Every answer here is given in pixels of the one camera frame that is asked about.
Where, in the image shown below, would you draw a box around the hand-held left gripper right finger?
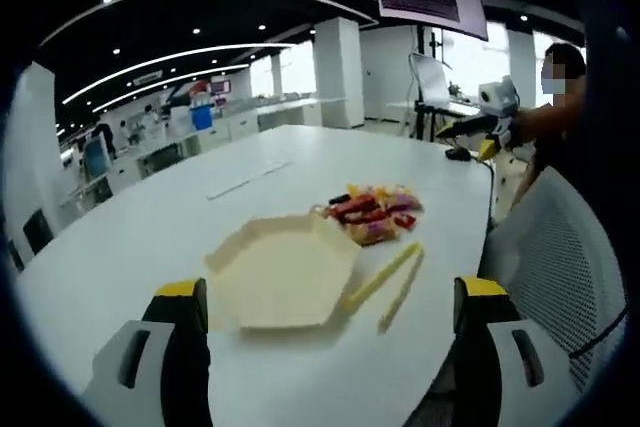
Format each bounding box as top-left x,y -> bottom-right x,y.
451,274 -> 574,427

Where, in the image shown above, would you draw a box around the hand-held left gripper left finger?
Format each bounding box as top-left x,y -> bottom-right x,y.
81,276 -> 213,427

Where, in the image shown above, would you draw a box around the pile of snack food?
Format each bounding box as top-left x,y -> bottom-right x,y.
312,182 -> 425,247

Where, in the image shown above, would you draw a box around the yellow food tongs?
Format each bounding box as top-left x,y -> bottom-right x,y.
342,241 -> 426,333

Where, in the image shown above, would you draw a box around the beige hexagonal container tray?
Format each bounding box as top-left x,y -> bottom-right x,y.
203,213 -> 362,332

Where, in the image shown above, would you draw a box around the white board on stand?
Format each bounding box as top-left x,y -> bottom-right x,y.
409,51 -> 452,109

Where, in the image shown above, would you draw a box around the black screen stand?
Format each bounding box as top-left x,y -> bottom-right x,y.
410,21 -> 447,141

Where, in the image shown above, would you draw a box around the person's head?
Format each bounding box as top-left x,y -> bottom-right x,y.
542,43 -> 587,98

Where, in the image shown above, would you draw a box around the person with face mask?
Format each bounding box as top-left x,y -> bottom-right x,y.
529,11 -> 634,258

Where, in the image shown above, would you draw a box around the white mesh chair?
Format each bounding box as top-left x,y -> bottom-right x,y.
478,165 -> 629,394

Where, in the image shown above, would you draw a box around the white pillar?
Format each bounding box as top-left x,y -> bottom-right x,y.
313,16 -> 365,130

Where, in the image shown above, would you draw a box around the white cabinet row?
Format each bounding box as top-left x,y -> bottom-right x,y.
214,96 -> 322,142

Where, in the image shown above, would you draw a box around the blue box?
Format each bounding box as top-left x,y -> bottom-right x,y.
190,105 -> 216,132

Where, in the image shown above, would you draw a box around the black cable on table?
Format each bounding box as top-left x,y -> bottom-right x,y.
468,155 -> 503,229

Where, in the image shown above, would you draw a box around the black cable on chair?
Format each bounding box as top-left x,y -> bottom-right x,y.
567,305 -> 629,361

